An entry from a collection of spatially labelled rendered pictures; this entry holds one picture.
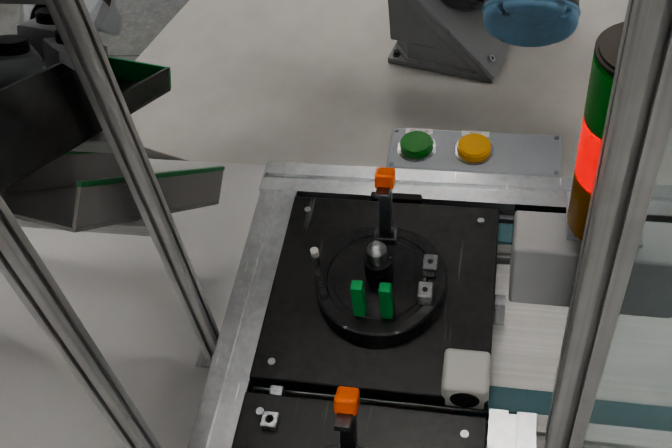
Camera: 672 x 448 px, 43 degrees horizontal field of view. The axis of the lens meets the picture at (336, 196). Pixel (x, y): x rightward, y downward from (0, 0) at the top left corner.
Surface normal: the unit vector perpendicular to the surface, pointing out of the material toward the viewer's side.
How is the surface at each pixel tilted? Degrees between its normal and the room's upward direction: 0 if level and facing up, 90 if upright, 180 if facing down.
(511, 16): 111
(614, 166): 90
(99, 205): 90
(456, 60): 90
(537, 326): 0
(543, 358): 0
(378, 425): 0
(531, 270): 90
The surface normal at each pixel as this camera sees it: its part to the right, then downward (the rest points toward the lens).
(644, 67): -0.17, 0.77
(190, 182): 0.94, 0.19
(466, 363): -0.11, -0.64
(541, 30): -0.13, 0.94
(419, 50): -0.39, 0.74
